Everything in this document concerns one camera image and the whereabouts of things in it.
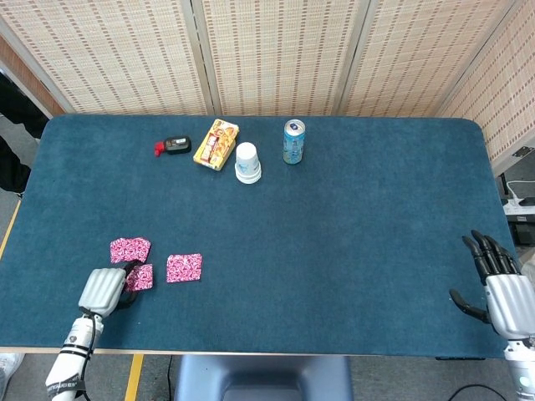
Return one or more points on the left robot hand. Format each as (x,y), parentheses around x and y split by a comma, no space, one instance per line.
(102,290)

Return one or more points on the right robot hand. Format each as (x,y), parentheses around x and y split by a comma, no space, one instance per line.
(512,305)

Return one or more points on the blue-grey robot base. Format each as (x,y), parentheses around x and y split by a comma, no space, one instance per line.
(263,376)

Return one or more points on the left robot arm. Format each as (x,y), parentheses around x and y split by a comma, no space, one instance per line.
(71,359)

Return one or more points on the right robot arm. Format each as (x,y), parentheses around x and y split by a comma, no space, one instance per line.
(522,372)

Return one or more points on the black table control panel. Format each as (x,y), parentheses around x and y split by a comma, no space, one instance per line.
(460,358)

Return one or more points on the black equipment box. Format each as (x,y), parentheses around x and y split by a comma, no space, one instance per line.
(524,229)

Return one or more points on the white power strip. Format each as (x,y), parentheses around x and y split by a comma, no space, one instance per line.
(520,205)

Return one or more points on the metal screen hinge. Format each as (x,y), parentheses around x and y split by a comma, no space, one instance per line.
(522,152)

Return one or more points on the black bottle red cap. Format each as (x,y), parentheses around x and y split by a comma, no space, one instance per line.
(177,145)

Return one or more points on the yellow snack box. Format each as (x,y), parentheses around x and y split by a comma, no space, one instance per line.
(215,145)

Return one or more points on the white paper cup stack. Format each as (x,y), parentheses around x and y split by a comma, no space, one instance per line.
(247,163)

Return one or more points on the person in black trousers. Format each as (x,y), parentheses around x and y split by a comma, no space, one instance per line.
(14,117)

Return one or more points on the blue felt table mat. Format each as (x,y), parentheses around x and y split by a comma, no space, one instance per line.
(292,234)

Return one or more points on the woven bamboo screen panel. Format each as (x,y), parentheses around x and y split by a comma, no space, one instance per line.
(505,100)
(29,79)
(418,54)
(104,54)
(280,54)

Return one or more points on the light blue drink can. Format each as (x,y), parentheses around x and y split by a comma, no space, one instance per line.
(294,144)

